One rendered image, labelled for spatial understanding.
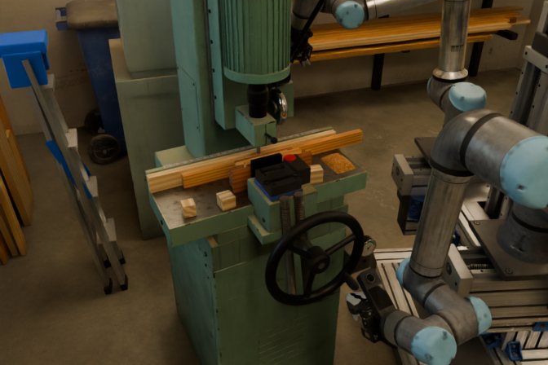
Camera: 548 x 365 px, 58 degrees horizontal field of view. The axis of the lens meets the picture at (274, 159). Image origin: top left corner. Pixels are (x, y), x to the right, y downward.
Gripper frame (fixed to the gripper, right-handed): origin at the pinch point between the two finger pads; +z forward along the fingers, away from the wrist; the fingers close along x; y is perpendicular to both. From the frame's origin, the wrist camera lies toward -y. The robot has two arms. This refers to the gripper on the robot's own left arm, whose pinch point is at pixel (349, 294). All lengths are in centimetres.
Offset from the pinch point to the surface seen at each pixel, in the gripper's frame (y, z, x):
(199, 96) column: -61, 33, -15
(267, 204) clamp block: -29.4, 1.4, -14.5
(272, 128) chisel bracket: -46.5, 14.8, -2.6
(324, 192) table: -24.7, 13.7, 6.8
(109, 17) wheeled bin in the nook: -125, 179, -17
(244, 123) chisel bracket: -50, 21, -8
